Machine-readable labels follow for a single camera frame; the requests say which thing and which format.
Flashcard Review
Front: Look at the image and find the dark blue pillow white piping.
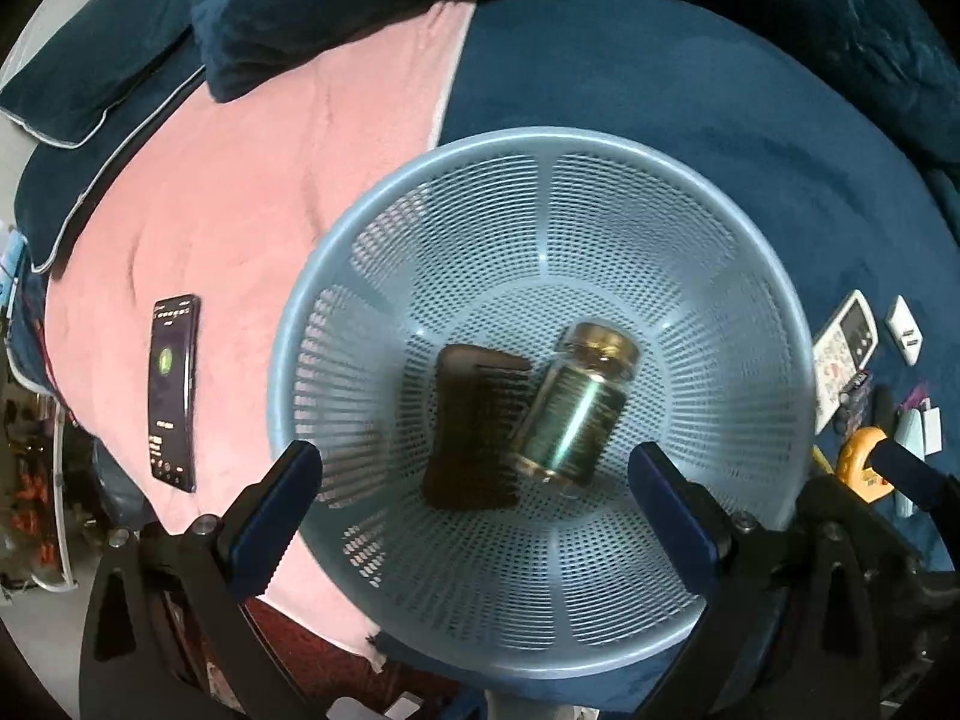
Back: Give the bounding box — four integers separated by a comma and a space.
0, 0, 207, 147

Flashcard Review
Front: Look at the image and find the dark blue piped cushion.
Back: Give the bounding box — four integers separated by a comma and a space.
15, 67, 207, 275

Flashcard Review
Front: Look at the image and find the yellow tape measure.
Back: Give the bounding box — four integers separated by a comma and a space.
810, 426, 905, 503

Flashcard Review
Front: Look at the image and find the white power adapter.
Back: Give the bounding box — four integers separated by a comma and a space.
885, 295, 925, 366

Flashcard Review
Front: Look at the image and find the dark blue duvet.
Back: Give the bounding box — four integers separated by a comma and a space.
191, 0, 960, 166

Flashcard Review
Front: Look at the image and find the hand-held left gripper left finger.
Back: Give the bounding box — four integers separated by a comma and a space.
79, 440, 325, 720

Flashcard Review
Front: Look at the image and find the pink blanket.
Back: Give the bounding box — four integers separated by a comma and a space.
45, 0, 481, 672

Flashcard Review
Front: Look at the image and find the blue battery pack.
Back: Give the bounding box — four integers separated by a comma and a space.
838, 371, 875, 432

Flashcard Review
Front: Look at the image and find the white tube frame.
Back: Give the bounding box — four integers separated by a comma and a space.
45, 390, 82, 592

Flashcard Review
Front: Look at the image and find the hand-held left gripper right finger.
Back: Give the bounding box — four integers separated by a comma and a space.
628, 441, 878, 720

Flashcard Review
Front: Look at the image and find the black smartphone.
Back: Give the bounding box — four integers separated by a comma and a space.
148, 294, 202, 494

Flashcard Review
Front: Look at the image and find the green bottle with gold cap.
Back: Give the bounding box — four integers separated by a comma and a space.
512, 321, 641, 500

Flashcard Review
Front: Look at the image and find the light blue case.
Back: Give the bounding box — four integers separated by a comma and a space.
896, 405, 931, 518

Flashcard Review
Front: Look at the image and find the red patterned cloth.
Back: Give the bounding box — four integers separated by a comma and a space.
244, 596, 395, 695

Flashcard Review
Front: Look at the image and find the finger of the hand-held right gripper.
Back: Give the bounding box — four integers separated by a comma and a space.
795, 476, 923, 563
874, 431, 947, 515

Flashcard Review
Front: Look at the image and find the white remote control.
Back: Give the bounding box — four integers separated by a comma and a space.
812, 291, 878, 434

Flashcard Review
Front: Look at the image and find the light blue plastic mesh basket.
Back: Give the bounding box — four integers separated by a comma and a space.
268, 126, 820, 680

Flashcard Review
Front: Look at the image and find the dark brown comb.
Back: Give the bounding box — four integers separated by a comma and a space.
421, 343, 532, 511

